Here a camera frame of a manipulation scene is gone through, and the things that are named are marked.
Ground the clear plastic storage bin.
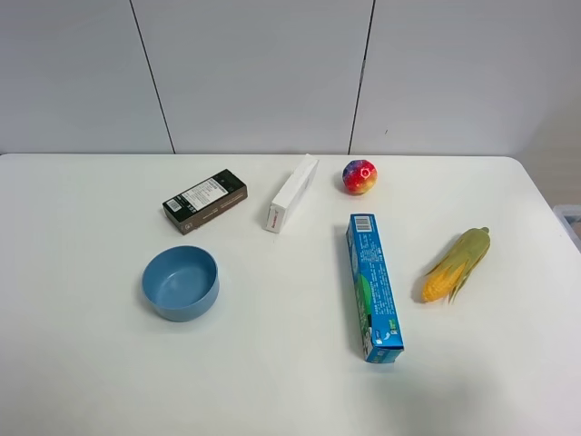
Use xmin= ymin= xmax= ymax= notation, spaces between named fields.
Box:
xmin=553 ymin=204 xmax=581 ymax=252

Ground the blue plastic bowl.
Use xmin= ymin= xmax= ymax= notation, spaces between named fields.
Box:
xmin=142 ymin=245 xmax=220 ymax=322

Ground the black rectangular box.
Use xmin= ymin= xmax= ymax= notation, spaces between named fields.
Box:
xmin=162 ymin=169 xmax=248 ymax=235

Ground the white rectangular box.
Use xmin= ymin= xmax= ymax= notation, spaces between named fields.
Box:
xmin=263 ymin=154 xmax=320 ymax=233

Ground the toy corn cob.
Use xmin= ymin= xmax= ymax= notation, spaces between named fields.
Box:
xmin=421 ymin=227 xmax=490 ymax=303

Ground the multicolour dimpled ball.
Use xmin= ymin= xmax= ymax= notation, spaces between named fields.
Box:
xmin=341 ymin=159 xmax=378 ymax=195

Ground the blue toothpaste box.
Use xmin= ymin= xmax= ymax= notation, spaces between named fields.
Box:
xmin=346 ymin=213 xmax=404 ymax=364

